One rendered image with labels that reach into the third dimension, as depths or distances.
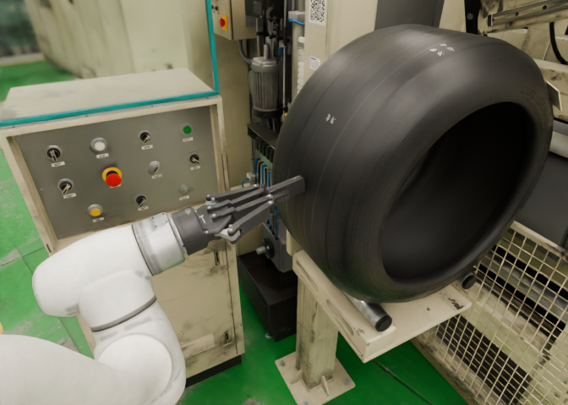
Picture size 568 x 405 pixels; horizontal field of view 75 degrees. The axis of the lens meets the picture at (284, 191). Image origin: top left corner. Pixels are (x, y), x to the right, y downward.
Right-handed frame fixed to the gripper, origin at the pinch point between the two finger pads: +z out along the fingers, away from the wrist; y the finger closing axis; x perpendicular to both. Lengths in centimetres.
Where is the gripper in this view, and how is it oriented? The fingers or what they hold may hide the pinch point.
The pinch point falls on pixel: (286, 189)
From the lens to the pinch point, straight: 67.2
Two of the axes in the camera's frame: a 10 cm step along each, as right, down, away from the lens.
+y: -4.6, -4.7, 7.5
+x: 1.3, 8.0, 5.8
